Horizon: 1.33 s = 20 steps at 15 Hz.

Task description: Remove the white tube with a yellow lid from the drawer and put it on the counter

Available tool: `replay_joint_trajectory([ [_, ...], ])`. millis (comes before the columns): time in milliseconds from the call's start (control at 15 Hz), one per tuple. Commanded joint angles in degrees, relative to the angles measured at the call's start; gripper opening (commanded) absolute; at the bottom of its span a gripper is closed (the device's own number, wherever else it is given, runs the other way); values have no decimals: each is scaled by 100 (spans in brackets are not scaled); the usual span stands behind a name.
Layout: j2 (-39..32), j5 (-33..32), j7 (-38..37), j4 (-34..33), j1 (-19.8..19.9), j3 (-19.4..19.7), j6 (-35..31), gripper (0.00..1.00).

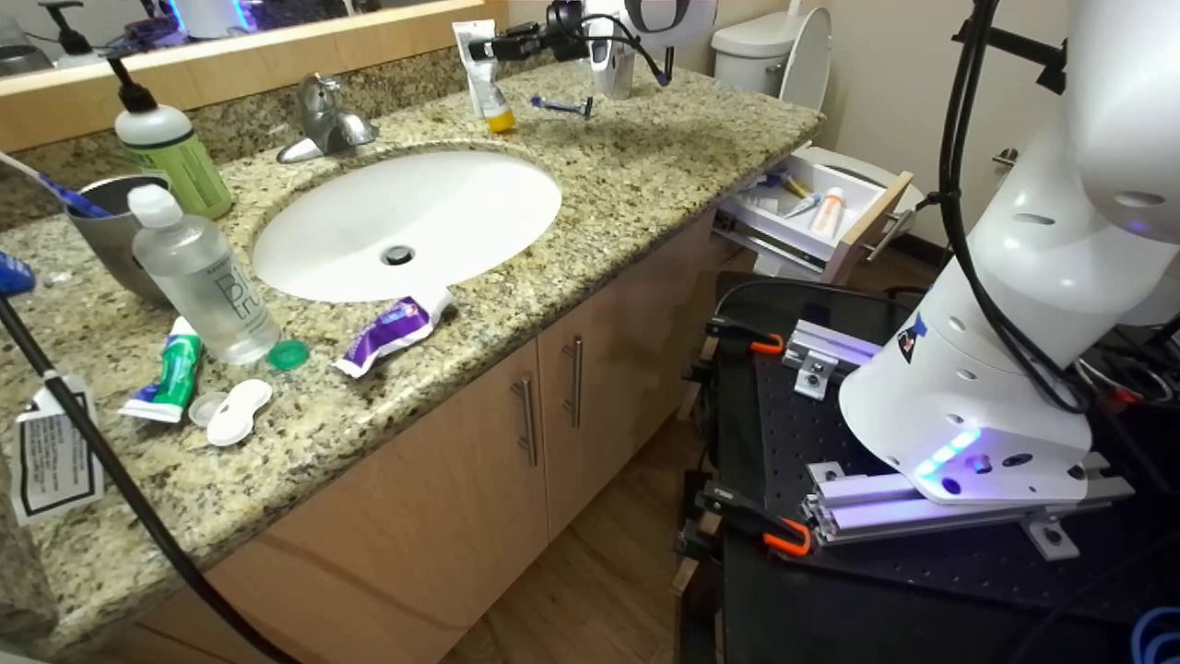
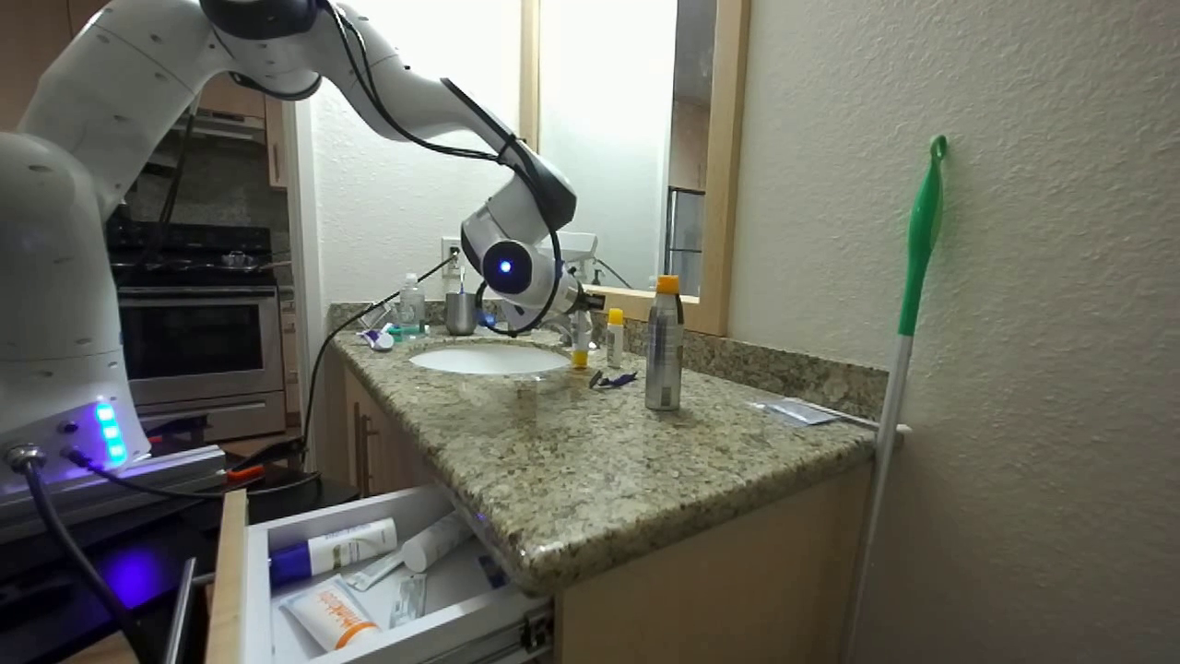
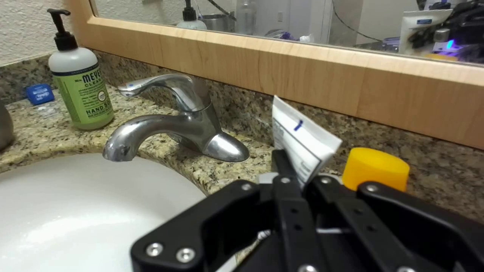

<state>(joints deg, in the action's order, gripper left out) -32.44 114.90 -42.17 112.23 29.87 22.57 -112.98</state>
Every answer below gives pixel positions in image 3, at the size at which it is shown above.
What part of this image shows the chrome faucet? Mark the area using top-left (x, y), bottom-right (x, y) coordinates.
top-left (102, 72), bottom-right (251, 163)

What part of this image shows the blue floss container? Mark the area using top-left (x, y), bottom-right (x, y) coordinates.
top-left (25, 81), bottom-right (56, 105)

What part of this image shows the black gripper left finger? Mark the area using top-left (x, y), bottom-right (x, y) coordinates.
top-left (271, 148), bottom-right (326, 272)

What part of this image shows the green soap pump bottle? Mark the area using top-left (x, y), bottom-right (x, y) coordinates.
top-left (46, 6), bottom-right (117, 133)

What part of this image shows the white tube with yellow lid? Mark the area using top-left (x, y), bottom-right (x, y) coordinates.
top-left (271, 95), bottom-right (412, 193)

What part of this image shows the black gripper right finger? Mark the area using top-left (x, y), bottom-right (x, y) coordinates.
top-left (304, 173), bottom-right (406, 272)

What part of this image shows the white oval sink basin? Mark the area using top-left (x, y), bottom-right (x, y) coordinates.
top-left (0, 149), bottom-right (209, 272)

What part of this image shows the wood framed mirror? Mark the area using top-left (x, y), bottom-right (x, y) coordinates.
top-left (65, 0), bottom-right (484, 151)

